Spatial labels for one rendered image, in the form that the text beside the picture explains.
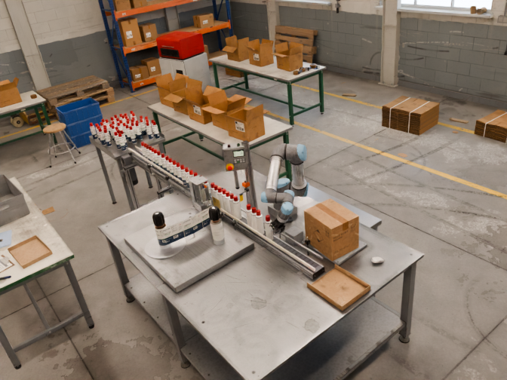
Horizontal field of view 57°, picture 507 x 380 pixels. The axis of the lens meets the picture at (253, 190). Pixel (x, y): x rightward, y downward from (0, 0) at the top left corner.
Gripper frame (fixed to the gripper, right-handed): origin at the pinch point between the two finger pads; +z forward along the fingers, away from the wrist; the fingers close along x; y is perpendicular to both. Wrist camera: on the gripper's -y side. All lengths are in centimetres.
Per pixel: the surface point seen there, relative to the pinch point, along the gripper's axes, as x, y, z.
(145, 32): -633, -267, 352
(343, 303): 68, 8, -22
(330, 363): 90, 11, 36
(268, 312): 45, 45, -8
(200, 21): -630, -403, 355
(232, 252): -8.1, 29.3, 16.6
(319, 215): 12.1, -21.3, -22.9
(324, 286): 52, 5, -13
